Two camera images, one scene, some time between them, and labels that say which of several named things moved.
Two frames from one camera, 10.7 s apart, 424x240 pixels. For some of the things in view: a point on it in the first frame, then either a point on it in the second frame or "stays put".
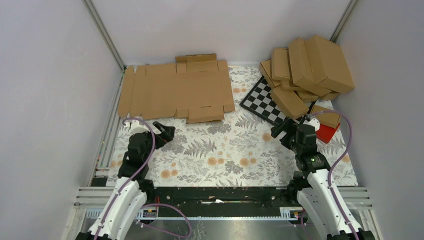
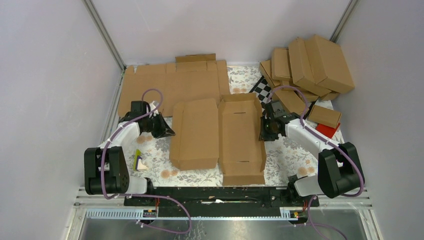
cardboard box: (265, 68) stays put
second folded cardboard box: (303, 72) stays put
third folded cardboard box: (280, 69) stays put
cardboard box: (196, 88) → (205, 133)
